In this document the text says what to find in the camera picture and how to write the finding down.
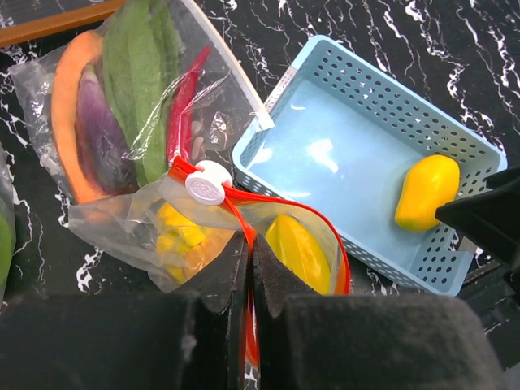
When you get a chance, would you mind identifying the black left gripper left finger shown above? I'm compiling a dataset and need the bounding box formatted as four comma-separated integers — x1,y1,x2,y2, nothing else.
1,232,248,389

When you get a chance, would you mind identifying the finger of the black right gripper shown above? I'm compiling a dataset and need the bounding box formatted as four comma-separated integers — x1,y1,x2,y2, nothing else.
435,167,520,268

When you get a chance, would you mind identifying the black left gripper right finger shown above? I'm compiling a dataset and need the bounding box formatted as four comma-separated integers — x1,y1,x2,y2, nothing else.
252,237,504,389

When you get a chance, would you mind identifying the yellow mango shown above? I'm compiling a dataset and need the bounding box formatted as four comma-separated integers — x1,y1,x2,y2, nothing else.
394,154,461,232

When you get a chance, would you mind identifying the yellow starfruit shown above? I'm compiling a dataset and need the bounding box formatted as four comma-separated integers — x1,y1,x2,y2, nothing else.
265,215,331,294

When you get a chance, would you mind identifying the yellow banana bunch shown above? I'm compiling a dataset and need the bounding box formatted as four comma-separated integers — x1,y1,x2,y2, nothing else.
156,203,210,283

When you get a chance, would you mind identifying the clear bag orange zipper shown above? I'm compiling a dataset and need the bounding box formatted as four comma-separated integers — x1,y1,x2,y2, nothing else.
67,157,351,366
0,147,16,300

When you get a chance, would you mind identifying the purple eggplant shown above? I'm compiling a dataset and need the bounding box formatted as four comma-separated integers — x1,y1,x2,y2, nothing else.
75,64,138,196

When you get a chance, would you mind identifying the red chili pepper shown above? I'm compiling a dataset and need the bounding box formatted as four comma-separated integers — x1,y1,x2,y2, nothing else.
167,45,211,164

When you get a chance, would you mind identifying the white dotted zip bag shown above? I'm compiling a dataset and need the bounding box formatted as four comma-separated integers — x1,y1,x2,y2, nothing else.
9,1,273,204

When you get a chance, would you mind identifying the green leaf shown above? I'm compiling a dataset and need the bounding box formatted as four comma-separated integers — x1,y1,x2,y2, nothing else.
102,1,180,187

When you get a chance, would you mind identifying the light blue plastic basket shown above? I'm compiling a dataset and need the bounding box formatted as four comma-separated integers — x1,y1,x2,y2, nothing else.
232,36,507,296

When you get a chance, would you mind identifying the wooden shelf rack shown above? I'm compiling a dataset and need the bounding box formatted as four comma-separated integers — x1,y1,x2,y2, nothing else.
1,1,125,48

